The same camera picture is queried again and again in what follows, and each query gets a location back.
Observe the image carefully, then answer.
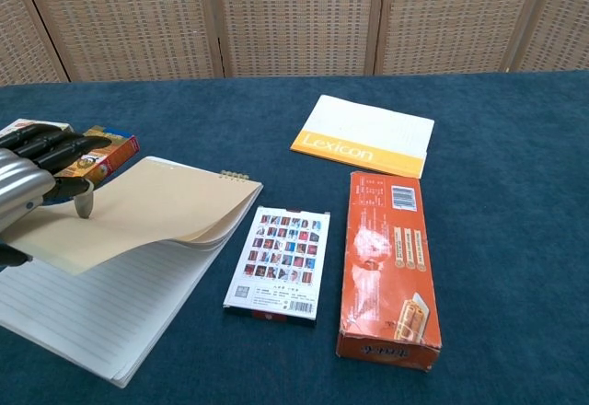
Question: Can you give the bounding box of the white red cookie box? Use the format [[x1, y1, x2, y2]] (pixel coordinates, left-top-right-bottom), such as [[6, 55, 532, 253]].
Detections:
[[0, 119, 75, 140]]

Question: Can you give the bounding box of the beige spiral notepad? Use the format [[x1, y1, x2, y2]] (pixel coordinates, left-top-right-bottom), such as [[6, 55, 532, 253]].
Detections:
[[0, 156, 264, 388]]

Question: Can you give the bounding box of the long orange snack box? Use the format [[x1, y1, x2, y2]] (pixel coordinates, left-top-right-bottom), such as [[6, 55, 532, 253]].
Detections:
[[335, 170, 444, 372]]

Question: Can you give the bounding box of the teal blue table cloth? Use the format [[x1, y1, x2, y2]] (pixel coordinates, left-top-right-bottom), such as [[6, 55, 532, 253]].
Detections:
[[0, 69, 589, 405]]

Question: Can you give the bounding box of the white yellow Lexicon folder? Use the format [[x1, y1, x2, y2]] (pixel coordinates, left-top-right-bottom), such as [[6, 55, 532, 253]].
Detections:
[[289, 94, 435, 179]]

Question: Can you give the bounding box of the white picture grid card box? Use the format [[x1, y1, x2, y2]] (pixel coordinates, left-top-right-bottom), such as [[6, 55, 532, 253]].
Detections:
[[223, 205, 331, 327]]

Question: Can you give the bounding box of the woven wooden folding screen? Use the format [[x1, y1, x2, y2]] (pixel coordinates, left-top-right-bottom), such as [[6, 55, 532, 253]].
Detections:
[[0, 0, 589, 87]]

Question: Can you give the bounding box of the yellow orange snack box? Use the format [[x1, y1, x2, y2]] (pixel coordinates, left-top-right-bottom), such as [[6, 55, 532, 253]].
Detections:
[[54, 124, 140, 184]]

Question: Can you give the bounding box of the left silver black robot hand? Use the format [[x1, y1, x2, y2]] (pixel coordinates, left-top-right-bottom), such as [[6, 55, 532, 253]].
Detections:
[[0, 121, 113, 272]]

